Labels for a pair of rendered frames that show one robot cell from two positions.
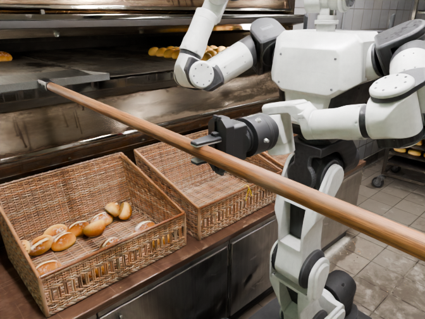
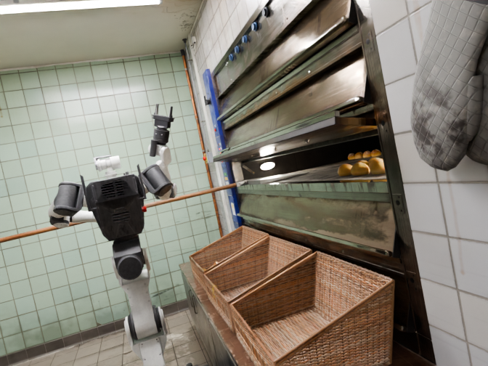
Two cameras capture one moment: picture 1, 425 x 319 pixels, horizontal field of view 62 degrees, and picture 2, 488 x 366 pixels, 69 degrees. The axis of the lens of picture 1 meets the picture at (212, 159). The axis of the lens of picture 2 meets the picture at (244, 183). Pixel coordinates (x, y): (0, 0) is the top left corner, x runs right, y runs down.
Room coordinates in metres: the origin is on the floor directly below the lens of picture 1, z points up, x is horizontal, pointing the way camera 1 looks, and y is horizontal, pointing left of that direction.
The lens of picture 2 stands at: (2.44, -1.72, 1.33)
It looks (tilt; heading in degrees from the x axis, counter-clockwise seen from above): 3 degrees down; 115
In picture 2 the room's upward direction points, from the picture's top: 12 degrees counter-clockwise
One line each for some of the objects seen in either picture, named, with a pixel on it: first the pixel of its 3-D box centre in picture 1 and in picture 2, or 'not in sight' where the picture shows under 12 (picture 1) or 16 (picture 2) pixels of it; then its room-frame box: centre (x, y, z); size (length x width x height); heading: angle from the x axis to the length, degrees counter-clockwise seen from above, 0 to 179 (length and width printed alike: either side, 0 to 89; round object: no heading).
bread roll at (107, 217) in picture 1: (102, 218); not in sight; (1.34, 0.48, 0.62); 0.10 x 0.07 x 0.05; 129
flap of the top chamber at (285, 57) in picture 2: not in sight; (258, 75); (1.77, 0.21, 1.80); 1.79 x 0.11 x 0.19; 132
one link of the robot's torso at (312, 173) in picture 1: (325, 157); (128, 256); (1.11, -0.38, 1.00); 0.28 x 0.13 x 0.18; 132
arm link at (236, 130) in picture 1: (238, 140); not in sight; (0.73, -0.06, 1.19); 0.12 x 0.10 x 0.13; 132
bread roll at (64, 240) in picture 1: (63, 240); not in sight; (1.18, 0.58, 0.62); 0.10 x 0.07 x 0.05; 145
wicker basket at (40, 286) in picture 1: (91, 217); (227, 255); (1.18, 0.46, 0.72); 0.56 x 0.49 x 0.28; 133
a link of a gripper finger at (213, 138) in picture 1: (205, 138); not in sight; (0.67, 0.01, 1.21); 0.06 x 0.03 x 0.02; 132
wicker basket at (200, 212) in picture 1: (209, 174); (255, 276); (1.58, 0.01, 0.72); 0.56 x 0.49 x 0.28; 133
